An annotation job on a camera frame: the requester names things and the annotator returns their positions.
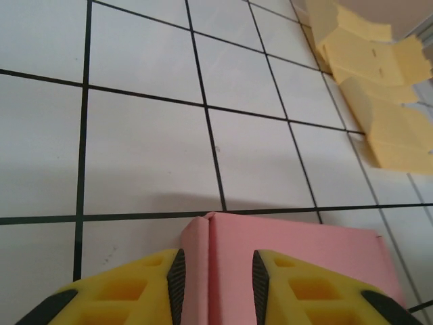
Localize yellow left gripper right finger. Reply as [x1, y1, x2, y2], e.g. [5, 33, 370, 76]
[252, 249, 424, 325]

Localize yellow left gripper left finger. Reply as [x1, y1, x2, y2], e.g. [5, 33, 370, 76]
[15, 248, 187, 325]

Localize pink paper box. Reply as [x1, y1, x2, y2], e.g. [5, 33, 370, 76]
[181, 212, 407, 325]

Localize yellow paper box sheet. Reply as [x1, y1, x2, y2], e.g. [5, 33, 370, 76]
[306, 0, 433, 176]

